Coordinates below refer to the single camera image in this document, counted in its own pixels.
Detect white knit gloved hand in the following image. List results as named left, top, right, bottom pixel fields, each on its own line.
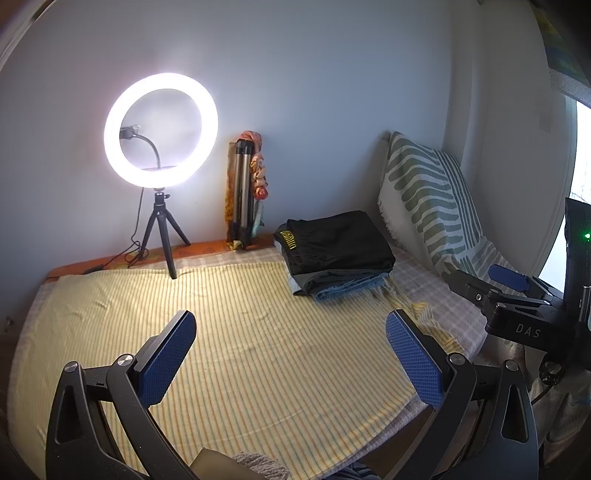
left=533, top=369, right=590, bottom=465

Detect checked white bed cover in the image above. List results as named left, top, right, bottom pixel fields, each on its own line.
left=174, top=246, right=491, bottom=365

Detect black pants yellow stripes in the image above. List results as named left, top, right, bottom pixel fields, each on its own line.
left=273, top=210, right=396, bottom=275

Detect white ring light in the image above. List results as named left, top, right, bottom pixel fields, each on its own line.
left=103, top=72, right=219, bottom=189

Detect yellow striped bed blanket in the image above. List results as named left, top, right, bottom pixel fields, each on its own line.
left=9, top=262, right=458, bottom=479

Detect colourful hanging cloth ornament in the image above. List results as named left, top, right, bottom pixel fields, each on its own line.
left=238, top=130, right=269, bottom=237

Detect folded silver tripod stand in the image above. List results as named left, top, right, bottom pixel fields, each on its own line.
left=228, top=139, right=256, bottom=250

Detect black braided cable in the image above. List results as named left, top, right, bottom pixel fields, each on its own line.
left=530, top=359, right=562, bottom=407

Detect green white patterned pillow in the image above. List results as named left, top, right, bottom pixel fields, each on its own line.
left=378, top=131, right=516, bottom=295

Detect folded dark clothes stack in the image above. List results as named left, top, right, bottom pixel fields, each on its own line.
left=287, top=269, right=389, bottom=301

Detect orange bed sheet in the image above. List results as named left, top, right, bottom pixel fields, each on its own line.
left=45, top=232, right=279, bottom=280

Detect black power cable with controller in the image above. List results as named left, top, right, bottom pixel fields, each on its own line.
left=82, top=186, right=151, bottom=275

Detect black mini tripod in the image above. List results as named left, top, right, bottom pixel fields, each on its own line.
left=134, top=188, right=191, bottom=279

